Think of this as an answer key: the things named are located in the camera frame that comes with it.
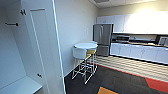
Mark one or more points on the white round table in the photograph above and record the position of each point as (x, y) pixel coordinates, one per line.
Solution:
(86, 45)

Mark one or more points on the yellow bar stool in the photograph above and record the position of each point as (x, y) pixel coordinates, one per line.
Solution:
(91, 55)

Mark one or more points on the steel refrigerator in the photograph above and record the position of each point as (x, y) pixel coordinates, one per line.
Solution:
(102, 38)

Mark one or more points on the black microwave oven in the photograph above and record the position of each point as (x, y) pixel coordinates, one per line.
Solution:
(122, 38)

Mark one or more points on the white lower kitchen cabinets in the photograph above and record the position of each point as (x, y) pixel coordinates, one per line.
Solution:
(140, 52)

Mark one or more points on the white kitchen cabinets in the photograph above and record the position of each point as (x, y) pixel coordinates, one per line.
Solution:
(140, 22)
(140, 52)

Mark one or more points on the white upper kitchen cabinets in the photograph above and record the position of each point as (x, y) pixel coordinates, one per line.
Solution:
(140, 22)

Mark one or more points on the white wardrobe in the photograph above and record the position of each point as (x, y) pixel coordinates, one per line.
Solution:
(16, 50)

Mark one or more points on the black door hinge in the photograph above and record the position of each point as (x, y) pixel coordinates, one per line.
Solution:
(23, 12)

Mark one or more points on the white inner shelf unit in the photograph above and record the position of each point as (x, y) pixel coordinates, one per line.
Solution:
(21, 86)

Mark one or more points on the black coffee machine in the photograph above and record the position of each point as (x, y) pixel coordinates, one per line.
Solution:
(162, 40)

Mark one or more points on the small black wall fitting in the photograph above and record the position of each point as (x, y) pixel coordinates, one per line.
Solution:
(39, 75)

